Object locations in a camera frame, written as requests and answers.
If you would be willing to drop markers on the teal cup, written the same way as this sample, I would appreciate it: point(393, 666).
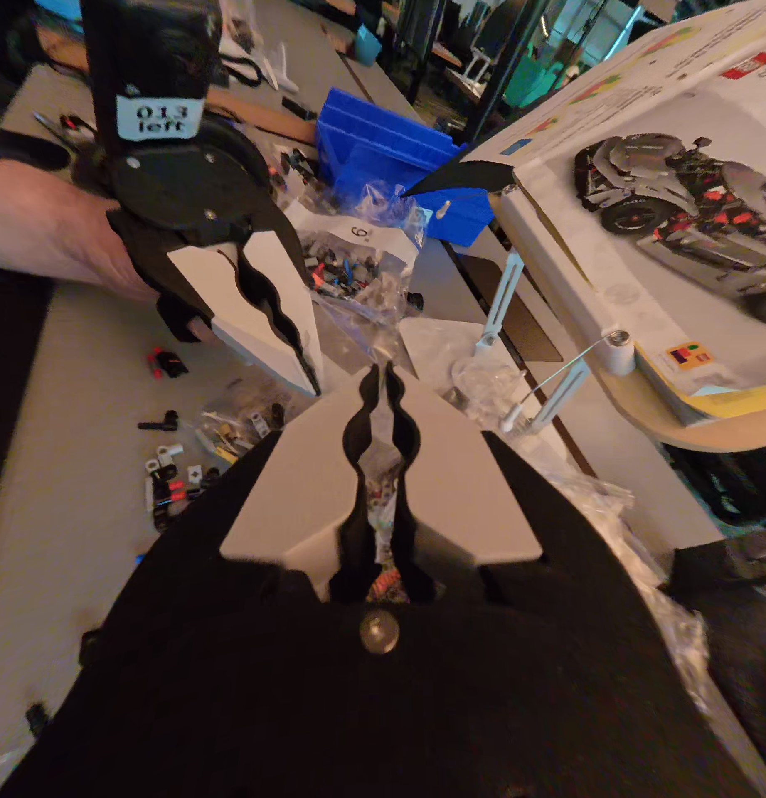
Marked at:
point(369, 45)

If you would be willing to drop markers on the blue plastic bin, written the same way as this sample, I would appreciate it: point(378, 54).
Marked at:
point(383, 143)

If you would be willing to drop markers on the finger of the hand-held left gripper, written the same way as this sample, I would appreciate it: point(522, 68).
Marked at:
point(283, 280)
point(233, 318)

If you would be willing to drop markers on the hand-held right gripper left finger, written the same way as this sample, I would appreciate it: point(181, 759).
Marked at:
point(295, 499)

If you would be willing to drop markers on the lego instruction booklet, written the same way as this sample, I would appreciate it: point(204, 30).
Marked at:
point(669, 218)

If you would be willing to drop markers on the black L connector with axle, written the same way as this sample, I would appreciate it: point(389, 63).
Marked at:
point(158, 422)

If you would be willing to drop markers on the black piece with red pin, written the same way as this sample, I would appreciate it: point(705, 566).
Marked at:
point(168, 363)

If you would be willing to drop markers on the clear bag of dark pieces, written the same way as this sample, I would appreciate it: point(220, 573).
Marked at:
point(358, 262)

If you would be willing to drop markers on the black connector with white bush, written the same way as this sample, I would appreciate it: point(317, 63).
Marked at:
point(164, 472)

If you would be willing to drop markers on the black connector with red pins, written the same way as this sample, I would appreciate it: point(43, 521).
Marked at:
point(171, 492)

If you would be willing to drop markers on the grey lego brick axle hole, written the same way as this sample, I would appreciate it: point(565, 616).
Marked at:
point(194, 477)

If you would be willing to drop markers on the light grey lego axle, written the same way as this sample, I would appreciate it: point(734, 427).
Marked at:
point(149, 494)

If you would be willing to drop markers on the clear bag with white label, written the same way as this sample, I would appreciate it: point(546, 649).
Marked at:
point(638, 592)

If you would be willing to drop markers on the beige book stand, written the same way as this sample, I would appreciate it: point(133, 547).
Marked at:
point(701, 436)

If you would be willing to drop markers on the brown cardboard strip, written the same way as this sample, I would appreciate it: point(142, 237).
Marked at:
point(264, 115)

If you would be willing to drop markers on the person's left hand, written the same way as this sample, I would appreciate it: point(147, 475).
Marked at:
point(58, 224)

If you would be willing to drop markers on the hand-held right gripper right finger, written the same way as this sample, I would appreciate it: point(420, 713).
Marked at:
point(470, 499)

